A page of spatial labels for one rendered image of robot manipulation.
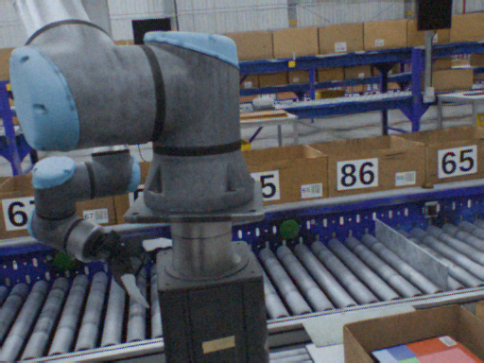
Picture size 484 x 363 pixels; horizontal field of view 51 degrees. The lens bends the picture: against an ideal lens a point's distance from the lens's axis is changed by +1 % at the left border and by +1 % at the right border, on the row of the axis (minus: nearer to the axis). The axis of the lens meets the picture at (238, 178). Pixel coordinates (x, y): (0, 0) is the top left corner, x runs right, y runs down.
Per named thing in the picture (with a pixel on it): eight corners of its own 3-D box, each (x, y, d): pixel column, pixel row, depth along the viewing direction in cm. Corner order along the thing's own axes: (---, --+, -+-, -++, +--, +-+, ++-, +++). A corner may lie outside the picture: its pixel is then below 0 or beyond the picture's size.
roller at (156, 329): (152, 356, 131) (150, 338, 130) (151, 275, 181) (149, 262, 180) (172, 353, 132) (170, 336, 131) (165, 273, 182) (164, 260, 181)
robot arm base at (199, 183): (254, 211, 79) (252, 147, 76) (132, 214, 79) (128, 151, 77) (253, 181, 97) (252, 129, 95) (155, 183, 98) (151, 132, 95)
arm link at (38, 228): (21, 210, 117) (25, 244, 122) (64, 230, 113) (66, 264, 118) (51, 192, 124) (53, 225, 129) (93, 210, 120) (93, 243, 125)
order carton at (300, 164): (226, 213, 186) (222, 167, 182) (216, 193, 214) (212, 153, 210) (329, 199, 192) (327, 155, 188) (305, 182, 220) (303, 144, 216)
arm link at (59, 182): (79, 149, 119) (80, 194, 125) (26, 156, 113) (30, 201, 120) (90, 169, 112) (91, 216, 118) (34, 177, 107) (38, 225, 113)
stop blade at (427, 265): (445, 295, 146) (446, 266, 144) (375, 241, 190) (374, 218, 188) (447, 295, 146) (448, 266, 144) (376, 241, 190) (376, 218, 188)
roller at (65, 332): (46, 374, 127) (43, 356, 126) (76, 286, 177) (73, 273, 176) (67, 371, 128) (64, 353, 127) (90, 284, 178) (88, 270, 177)
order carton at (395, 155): (328, 199, 192) (326, 156, 188) (304, 182, 220) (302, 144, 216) (425, 187, 198) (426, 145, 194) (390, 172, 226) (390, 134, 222)
